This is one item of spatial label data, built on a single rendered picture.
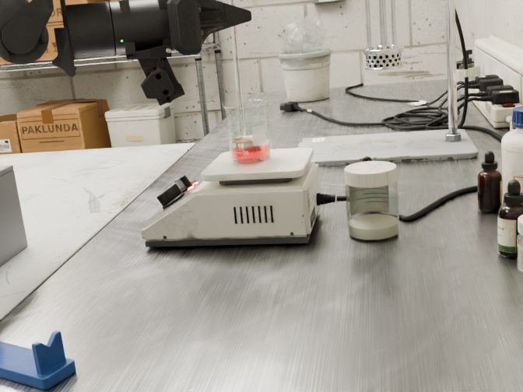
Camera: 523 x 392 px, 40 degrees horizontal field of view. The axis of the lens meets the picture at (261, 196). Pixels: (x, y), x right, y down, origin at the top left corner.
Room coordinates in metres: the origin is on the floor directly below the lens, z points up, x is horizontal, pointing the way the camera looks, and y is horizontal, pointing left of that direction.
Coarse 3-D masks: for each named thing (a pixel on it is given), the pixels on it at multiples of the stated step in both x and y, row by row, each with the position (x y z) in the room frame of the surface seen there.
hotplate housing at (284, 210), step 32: (192, 192) 0.81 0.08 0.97; (224, 192) 0.80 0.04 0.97; (256, 192) 0.79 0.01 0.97; (288, 192) 0.78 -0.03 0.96; (320, 192) 0.89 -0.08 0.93; (160, 224) 0.81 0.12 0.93; (192, 224) 0.80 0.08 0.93; (224, 224) 0.79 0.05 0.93; (256, 224) 0.79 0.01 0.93; (288, 224) 0.78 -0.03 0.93
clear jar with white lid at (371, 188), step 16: (352, 176) 0.78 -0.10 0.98; (368, 176) 0.77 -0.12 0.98; (384, 176) 0.77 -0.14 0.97; (352, 192) 0.78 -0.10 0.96; (368, 192) 0.77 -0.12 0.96; (384, 192) 0.77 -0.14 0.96; (352, 208) 0.78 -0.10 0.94; (368, 208) 0.77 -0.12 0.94; (384, 208) 0.77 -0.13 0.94; (352, 224) 0.78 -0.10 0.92; (368, 224) 0.77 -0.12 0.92; (384, 224) 0.77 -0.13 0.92; (368, 240) 0.77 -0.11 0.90
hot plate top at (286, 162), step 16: (224, 160) 0.87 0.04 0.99; (272, 160) 0.84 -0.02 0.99; (288, 160) 0.83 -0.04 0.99; (304, 160) 0.82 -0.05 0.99; (208, 176) 0.80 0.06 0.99; (224, 176) 0.80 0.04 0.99; (240, 176) 0.79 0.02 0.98; (256, 176) 0.79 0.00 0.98; (272, 176) 0.79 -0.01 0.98; (288, 176) 0.78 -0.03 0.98
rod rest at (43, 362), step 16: (0, 352) 0.56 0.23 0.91; (16, 352) 0.56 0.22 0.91; (32, 352) 0.55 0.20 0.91; (48, 352) 0.52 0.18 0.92; (64, 352) 0.53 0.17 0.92; (0, 368) 0.53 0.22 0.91; (16, 368) 0.53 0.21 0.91; (32, 368) 0.52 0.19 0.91; (48, 368) 0.52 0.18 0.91; (64, 368) 0.52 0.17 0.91; (32, 384) 0.51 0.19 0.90; (48, 384) 0.51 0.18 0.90
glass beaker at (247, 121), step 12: (228, 108) 0.83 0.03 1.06; (240, 108) 0.82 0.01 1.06; (252, 108) 0.82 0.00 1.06; (264, 108) 0.83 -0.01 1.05; (228, 120) 0.83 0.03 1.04; (240, 120) 0.82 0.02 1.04; (252, 120) 0.82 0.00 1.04; (264, 120) 0.83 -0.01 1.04; (228, 132) 0.84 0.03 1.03; (240, 132) 0.82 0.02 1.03; (252, 132) 0.82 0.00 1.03; (264, 132) 0.83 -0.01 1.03; (240, 144) 0.82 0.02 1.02; (252, 144) 0.82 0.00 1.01; (264, 144) 0.82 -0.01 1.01; (240, 156) 0.82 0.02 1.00; (252, 156) 0.82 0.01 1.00; (264, 156) 0.82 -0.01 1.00
